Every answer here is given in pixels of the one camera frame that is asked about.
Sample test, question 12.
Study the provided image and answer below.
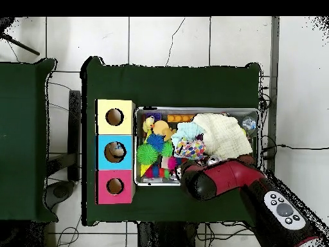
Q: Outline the multicolour polka dot cloth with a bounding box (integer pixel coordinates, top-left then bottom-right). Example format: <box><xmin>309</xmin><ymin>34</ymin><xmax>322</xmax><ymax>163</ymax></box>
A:
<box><xmin>174</xmin><ymin>138</ymin><xmax>206</xmax><ymax>160</ymax></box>

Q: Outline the black cable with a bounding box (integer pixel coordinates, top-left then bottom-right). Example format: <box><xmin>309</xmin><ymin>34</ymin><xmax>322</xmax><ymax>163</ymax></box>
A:
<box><xmin>262</xmin><ymin>143</ymin><xmax>329</xmax><ymax>154</ymax></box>

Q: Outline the blue spiky ball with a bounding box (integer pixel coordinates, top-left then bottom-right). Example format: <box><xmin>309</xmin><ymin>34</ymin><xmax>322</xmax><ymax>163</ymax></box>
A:
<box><xmin>146</xmin><ymin>133</ymin><xmax>165</xmax><ymax>153</ymax></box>

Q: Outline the green cloth side table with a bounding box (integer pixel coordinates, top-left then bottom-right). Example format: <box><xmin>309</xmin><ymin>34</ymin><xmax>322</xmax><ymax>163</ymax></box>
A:
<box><xmin>0</xmin><ymin>58</ymin><xmax>57</xmax><ymax>223</ymax></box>

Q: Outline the small yellow rubber duck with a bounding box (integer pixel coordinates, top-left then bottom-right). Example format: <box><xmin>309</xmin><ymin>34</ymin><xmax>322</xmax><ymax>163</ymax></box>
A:
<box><xmin>142</xmin><ymin>115</ymin><xmax>155</xmax><ymax>136</ymax></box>

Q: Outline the orange foam duck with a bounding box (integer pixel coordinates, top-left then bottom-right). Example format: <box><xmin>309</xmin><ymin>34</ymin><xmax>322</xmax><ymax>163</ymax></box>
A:
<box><xmin>151</xmin><ymin>120</ymin><xmax>177</xmax><ymax>142</ymax></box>

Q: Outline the small green spiky ball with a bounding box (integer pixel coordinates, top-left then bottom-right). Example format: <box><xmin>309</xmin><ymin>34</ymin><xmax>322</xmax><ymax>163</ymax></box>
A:
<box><xmin>159</xmin><ymin>142</ymin><xmax>174</xmax><ymax>158</ymax></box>

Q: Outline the cream knit cloth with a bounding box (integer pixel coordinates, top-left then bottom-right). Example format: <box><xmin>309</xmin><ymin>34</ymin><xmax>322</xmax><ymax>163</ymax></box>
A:
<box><xmin>192</xmin><ymin>113</ymin><xmax>254</xmax><ymax>160</ymax></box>

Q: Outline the mint green cloth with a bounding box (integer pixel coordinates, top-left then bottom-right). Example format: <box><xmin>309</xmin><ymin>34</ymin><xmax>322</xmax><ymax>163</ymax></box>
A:
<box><xmin>171</xmin><ymin>122</ymin><xmax>206</xmax><ymax>147</ymax></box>

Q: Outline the large green spiky ball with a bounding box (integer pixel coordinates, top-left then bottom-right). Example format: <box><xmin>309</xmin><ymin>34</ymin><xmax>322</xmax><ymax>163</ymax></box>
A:
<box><xmin>136</xmin><ymin>143</ymin><xmax>159</xmax><ymax>165</ymax></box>

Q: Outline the shallow clear mesh bin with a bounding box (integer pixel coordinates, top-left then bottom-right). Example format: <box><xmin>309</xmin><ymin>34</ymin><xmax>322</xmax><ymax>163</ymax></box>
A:
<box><xmin>134</xmin><ymin>107</ymin><xmax>260</xmax><ymax>187</ymax></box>

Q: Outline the wooden box with three holes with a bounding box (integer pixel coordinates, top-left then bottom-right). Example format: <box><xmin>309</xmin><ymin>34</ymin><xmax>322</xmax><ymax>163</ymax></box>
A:
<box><xmin>95</xmin><ymin>99</ymin><xmax>136</xmax><ymax>205</ymax></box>

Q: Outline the orange toy brick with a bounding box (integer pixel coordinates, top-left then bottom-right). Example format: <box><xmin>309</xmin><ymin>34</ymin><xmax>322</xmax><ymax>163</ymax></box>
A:
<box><xmin>166</xmin><ymin>114</ymin><xmax>196</xmax><ymax>124</ymax></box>

